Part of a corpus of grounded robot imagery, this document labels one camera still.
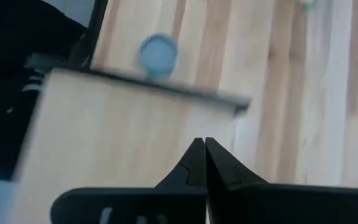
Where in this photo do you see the person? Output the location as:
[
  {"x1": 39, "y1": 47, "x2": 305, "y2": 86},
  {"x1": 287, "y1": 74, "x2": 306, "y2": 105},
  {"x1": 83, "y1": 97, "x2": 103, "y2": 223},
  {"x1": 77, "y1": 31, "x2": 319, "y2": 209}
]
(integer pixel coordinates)
[{"x1": 0, "y1": 0, "x2": 88, "y2": 181}]

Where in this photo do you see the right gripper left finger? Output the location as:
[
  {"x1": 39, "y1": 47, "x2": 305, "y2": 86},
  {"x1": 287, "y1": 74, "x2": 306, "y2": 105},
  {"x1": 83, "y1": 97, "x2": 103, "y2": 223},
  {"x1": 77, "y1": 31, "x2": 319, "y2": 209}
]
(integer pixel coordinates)
[{"x1": 50, "y1": 138, "x2": 208, "y2": 224}]

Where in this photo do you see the tin can teal label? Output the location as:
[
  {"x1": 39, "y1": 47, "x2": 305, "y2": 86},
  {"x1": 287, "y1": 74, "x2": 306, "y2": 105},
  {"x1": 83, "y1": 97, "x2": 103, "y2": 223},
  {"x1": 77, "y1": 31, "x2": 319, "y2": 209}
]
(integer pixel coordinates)
[{"x1": 138, "y1": 32, "x2": 180, "y2": 80}]

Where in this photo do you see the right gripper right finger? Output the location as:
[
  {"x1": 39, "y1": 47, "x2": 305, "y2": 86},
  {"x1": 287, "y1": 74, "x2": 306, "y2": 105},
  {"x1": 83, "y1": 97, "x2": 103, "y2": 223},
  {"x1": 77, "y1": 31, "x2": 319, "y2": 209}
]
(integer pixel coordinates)
[{"x1": 206, "y1": 137, "x2": 358, "y2": 224}]

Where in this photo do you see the tin can green label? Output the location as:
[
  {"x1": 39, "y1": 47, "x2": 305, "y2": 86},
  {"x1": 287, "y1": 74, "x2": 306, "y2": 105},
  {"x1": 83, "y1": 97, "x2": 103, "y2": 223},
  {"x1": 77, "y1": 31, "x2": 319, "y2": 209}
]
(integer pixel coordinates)
[{"x1": 292, "y1": 0, "x2": 321, "y2": 11}]

